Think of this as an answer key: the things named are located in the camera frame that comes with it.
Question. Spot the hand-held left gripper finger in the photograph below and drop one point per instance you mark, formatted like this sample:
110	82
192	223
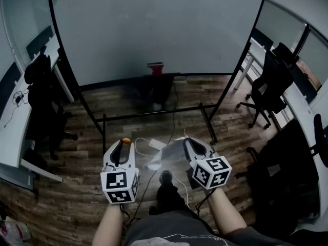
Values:
110	156
131	158

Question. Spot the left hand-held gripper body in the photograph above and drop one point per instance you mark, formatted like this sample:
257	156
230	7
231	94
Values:
118	184

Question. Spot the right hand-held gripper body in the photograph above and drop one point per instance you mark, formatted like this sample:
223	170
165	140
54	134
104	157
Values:
212	173

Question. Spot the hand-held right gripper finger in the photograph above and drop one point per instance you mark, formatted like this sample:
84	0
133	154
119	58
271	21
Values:
189	152
202	150

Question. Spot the small orange ball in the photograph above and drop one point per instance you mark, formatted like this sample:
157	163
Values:
126	140

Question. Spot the clear plastic bag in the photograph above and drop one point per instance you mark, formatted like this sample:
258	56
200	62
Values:
14	230
170	152

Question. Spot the black-framed whiteboard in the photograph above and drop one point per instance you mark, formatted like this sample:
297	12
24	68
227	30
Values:
153	27

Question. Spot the person's left forearm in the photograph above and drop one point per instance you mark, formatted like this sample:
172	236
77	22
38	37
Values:
109	227

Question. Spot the person's right forearm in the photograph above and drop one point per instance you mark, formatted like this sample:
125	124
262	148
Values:
225	209

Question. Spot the white power strip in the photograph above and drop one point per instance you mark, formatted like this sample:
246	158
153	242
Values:
156	143

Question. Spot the person's dark shoe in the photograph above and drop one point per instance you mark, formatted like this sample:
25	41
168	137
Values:
166	177

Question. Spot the person's black trouser leg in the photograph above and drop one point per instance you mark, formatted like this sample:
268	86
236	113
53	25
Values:
169	199

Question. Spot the person's dark printed shirt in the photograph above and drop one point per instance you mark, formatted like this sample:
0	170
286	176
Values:
174	229

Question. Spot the black office chair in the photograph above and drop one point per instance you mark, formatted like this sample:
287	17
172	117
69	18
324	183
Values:
284	178
271	86
41	101

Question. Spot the white desk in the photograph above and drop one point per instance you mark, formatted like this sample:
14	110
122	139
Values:
12	127
294	104

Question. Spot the black desk divider panel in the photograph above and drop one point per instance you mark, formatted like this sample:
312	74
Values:
9	86

